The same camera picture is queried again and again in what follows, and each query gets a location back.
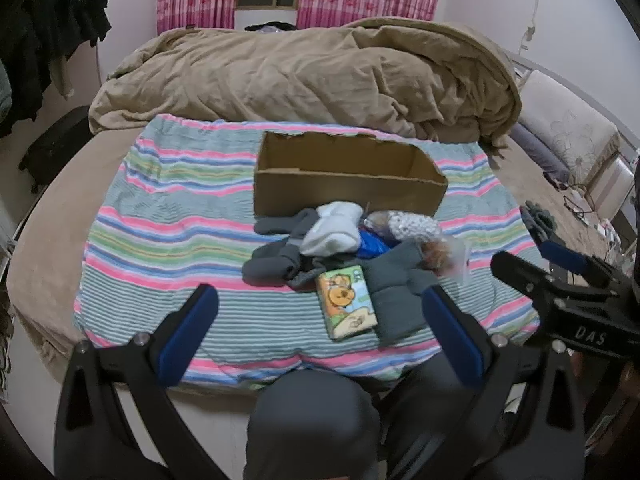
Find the dark grey sock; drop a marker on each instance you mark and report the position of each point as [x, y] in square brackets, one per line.
[270, 267]
[282, 222]

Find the beige duvet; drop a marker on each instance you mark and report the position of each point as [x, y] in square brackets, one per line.
[310, 75]

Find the white socks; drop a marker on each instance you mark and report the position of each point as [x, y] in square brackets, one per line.
[332, 232]

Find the blue packet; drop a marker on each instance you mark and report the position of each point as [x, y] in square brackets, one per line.
[374, 245]

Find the grey padded cloth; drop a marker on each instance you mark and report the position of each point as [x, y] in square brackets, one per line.
[400, 290]

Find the black suitcase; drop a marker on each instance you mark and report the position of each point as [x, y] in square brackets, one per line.
[55, 150]

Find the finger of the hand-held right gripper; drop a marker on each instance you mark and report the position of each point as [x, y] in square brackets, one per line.
[520, 275]
[565, 257]

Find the brown cardboard box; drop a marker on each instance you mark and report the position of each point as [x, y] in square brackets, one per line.
[345, 190]

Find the cartoon print tissue pack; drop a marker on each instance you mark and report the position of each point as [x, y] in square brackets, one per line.
[347, 305]

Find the person's left leg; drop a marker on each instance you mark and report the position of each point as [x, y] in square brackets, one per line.
[310, 420]

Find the hanging black clothes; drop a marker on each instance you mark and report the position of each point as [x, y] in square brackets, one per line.
[45, 25]

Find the white floral pillow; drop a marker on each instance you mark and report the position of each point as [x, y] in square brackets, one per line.
[570, 125]

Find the grey gloves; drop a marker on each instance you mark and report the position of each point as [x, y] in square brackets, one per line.
[540, 222]

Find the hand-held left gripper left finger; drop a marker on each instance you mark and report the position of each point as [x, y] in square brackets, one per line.
[192, 325]

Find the grey pillow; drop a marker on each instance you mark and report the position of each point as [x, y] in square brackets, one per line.
[542, 157]

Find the clear snack bag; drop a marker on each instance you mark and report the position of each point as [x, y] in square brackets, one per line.
[412, 227]

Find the bed with beige sheet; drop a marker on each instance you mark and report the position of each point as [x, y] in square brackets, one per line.
[55, 240]

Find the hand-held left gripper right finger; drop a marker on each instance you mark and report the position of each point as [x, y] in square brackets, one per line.
[452, 332]

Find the striped blanket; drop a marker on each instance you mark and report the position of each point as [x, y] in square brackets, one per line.
[175, 240]

